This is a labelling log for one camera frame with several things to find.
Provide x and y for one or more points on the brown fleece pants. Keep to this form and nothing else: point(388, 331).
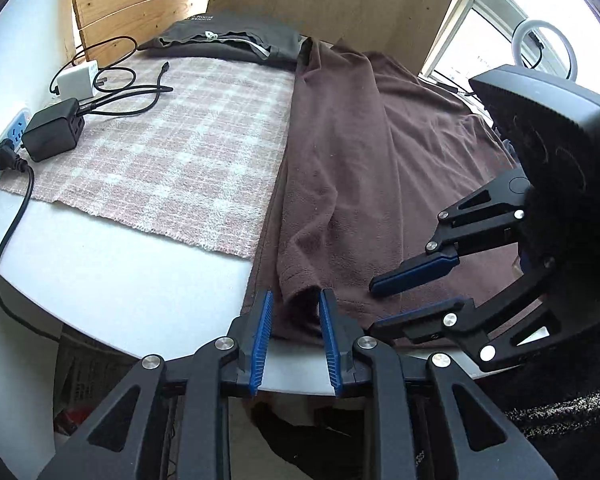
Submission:
point(355, 160)

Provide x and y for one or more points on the grey printed paper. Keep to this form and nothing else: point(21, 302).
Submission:
point(87, 375)

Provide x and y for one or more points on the plywood panel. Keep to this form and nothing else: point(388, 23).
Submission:
point(355, 5)

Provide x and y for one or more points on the white window frame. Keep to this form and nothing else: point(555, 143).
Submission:
point(460, 15)

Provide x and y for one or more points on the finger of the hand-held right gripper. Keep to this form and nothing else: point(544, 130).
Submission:
point(420, 315)
point(410, 275)

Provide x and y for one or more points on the folded black garment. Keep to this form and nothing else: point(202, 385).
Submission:
point(230, 30)

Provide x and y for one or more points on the pink plaid mat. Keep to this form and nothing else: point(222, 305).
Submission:
point(180, 150)

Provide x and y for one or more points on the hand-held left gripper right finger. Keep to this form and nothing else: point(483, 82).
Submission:
point(330, 345)

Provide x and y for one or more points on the wooden slat board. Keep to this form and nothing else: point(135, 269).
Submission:
point(130, 0)

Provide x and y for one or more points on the black power adapter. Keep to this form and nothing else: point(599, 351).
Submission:
point(50, 130)

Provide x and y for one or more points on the person's black sparkly clothing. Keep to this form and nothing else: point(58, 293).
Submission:
point(570, 410)

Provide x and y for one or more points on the white charger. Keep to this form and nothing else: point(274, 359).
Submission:
point(77, 80)

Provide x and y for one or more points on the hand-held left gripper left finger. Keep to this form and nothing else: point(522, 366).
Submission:
point(260, 340)

